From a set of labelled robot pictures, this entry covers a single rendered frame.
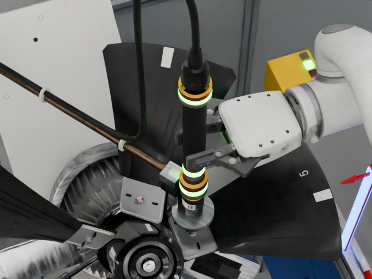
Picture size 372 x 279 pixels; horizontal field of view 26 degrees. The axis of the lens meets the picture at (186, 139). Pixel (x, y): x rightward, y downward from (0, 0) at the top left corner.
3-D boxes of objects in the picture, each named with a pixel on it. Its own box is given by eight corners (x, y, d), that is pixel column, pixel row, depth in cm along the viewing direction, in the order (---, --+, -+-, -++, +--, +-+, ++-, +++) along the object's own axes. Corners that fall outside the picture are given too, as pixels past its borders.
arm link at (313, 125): (319, 150, 121) (301, 156, 120) (295, 104, 125) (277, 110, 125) (328, 119, 114) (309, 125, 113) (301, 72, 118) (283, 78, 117)
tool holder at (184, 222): (153, 211, 133) (151, 183, 125) (177, 181, 136) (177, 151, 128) (198, 239, 131) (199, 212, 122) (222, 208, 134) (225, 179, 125)
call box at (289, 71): (262, 88, 182) (266, 60, 173) (303, 76, 184) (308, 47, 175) (291, 145, 174) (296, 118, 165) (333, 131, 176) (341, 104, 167)
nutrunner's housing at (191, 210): (176, 222, 135) (173, 53, 96) (190, 205, 137) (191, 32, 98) (195, 234, 134) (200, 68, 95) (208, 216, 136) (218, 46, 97)
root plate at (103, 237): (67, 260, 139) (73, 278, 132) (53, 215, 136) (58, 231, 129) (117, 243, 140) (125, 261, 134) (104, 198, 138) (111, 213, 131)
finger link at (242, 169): (264, 181, 114) (226, 174, 114) (271, 135, 118) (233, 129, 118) (265, 176, 113) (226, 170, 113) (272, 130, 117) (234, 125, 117)
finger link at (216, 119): (245, 125, 120) (223, 149, 117) (220, 108, 121) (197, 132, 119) (246, 114, 117) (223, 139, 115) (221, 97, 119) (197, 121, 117)
